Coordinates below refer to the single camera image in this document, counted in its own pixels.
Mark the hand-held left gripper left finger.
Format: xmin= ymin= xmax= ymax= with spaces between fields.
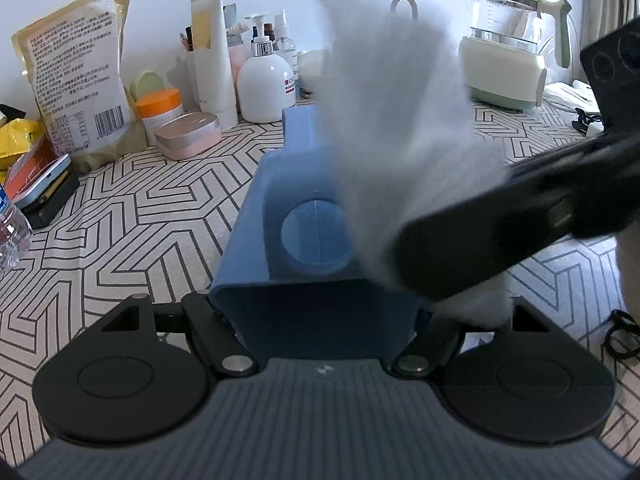
xmin=85 ymin=291 xmax=260 ymax=377

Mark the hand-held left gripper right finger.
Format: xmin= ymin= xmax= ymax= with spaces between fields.
xmin=391 ymin=297 xmax=554 ymax=378

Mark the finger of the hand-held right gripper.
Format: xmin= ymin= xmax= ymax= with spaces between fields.
xmin=504 ymin=135 xmax=617 ymax=188
xmin=394 ymin=179 xmax=577 ymax=302

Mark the white paper towel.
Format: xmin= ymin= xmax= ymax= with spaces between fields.
xmin=295 ymin=0 xmax=516 ymax=331

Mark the blue plastic container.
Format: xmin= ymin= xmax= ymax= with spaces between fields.
xmin=209 ymin=105 xmax=426 ymax=368

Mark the round green lid container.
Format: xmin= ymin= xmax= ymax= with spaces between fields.
xmin=130 ymin=69 xmax=166 ymax=103

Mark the white round container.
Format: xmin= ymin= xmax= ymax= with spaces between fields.
xmin=297 ymin=49 xmax=335 ymax=95

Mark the white folded cloth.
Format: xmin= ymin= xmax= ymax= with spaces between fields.
xmin=542 ymin=80 xmax=608 ymax=117

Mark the glass kettle with green base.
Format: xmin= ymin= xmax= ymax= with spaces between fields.
xmin=459 ymin=0 xmax=573 ymax=112

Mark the geometric patterned tablecloth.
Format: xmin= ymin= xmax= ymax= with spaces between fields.
xmin=0 ymin=92 xmax=640 ymax=466

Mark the beige curtain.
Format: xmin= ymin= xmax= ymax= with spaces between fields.
xmin=580 ymin=0 xmax=640 ymax=86

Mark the pink compact case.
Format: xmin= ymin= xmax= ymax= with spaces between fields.
xmin=155 ymin=112 xmax=222 ymax=161

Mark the flat black box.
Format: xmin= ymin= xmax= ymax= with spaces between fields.
xmin=25 ymin=170 xmax=81 ymax=228

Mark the jar with orange lid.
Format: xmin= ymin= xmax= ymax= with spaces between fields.
xmin=136 ymin=88 xmax=183 ymax=146

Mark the water bottle with blue label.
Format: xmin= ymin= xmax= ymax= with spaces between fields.
xmin=0 ymin=182 xmax=33 ymax=268

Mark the orange packet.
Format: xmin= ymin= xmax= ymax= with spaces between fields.
xmin=7 ymin=137 xmax=58 ymax=186

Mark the white pump bottle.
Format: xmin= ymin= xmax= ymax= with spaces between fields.
xmin=236 ymin=12 xmax=297 ymax=123

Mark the white pen holder cup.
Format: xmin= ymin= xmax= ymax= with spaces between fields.
xmin=185 ymin=50 xmax=199 ymax=111

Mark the pink bottle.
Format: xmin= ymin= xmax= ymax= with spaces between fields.
xmin=227 ymin=35 xmax=246 ymax=111

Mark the yellow packet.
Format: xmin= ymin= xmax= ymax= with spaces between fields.
xmin=0 ymin=117 xmax=46 ymax=171

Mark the tall white cosmetic tube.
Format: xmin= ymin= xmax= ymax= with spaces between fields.
xmin=190 ymin=0 xmax=240 ymax=131

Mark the large beige snack bag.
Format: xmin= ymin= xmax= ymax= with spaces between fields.
xmin=12 ymin=0 xmax=138 ymax=173

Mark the clear spray bottle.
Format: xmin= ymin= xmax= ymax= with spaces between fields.
xmin=272 ymin=9 xmax=299 ymax=68

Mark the black cable loop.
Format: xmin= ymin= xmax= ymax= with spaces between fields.
xmin=606 ymin=309 xmax=640 ymax=361

